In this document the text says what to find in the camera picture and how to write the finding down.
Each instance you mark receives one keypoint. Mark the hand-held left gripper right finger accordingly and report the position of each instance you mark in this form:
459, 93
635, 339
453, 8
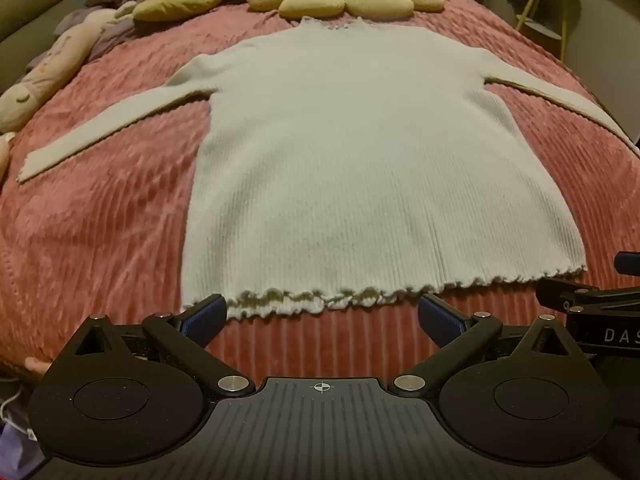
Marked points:
441, 318

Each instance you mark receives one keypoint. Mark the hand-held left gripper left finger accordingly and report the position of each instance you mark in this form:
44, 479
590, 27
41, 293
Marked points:
206, 318

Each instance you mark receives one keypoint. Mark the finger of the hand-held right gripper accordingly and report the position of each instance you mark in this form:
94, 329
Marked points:
567, 290
629, 262

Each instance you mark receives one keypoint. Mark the white ribbed knit sweater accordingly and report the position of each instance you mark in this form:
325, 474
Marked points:
370, 160

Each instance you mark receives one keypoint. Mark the pink ribbed blanket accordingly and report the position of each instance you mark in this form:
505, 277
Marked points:
95, 220

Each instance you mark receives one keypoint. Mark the yellow-legged side table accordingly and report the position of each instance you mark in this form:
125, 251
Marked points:
547, 7

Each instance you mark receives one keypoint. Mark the long cream plush toy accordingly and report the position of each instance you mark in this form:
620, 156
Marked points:
47, 70

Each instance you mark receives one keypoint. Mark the small yellow pillow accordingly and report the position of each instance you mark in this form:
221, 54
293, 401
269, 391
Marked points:
175, 4

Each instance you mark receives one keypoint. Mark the olive green headboard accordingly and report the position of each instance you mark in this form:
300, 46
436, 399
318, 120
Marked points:
30, 10

